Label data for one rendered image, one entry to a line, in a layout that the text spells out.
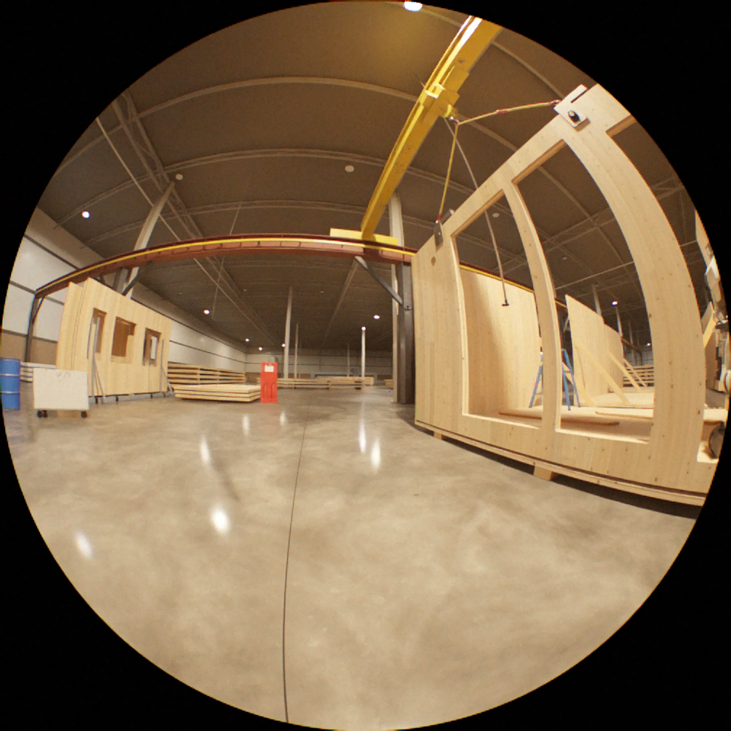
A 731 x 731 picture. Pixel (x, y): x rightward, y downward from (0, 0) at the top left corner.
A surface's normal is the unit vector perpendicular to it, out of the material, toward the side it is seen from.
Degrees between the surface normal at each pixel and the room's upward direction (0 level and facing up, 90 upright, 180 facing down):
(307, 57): 180
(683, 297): 90
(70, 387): 90
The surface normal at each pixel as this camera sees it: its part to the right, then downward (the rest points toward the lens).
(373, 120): 0.00, 1.00
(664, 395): -0.97, -0.02
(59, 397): 0.94, -0.01
